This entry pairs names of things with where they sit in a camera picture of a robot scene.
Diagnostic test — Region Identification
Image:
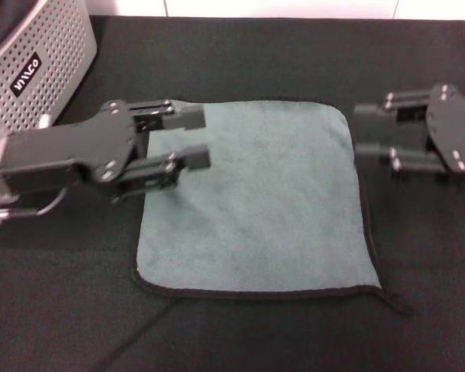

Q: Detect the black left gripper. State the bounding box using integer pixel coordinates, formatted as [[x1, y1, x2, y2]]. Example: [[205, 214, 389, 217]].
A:
[[0, 98, 207, 206]]

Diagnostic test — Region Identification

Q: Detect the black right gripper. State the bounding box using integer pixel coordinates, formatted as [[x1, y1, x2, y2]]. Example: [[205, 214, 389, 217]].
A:
[[352, 82, 465, 183]]

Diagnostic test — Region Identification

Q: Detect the yellow towel with black back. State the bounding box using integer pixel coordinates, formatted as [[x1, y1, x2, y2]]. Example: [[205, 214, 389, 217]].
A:
[[130, 95, 414, 315]]

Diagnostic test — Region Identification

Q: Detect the grey perforated storage box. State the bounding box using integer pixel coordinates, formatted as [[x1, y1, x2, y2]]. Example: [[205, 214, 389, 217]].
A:
[[0, 0, 98, 131]]

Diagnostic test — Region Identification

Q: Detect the left gripper cable with plug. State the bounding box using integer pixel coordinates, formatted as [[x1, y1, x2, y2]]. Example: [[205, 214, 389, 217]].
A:
[[0, 188, 67, 229]]

